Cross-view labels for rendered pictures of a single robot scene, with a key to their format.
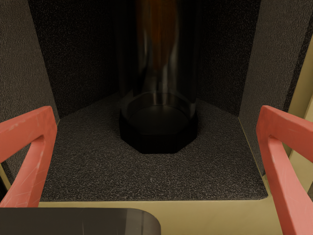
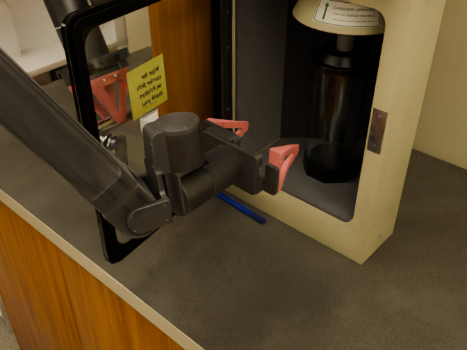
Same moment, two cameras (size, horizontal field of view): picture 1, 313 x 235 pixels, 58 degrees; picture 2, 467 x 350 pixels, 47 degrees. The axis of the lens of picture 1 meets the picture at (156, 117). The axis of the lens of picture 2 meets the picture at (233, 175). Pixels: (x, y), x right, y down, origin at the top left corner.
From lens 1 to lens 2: 0.71 m
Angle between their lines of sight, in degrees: 33
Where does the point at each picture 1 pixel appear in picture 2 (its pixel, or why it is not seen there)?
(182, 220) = (304, 217)
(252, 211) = (340, 229)
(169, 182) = (306, 192)
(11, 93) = (253, 112)
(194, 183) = (317, 198)
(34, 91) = (267, 115)
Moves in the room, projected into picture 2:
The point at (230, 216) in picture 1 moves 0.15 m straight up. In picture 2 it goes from (329, 227) to (339, 155)
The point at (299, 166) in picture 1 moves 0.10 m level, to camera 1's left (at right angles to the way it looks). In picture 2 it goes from (361, 205) to (309, 181)
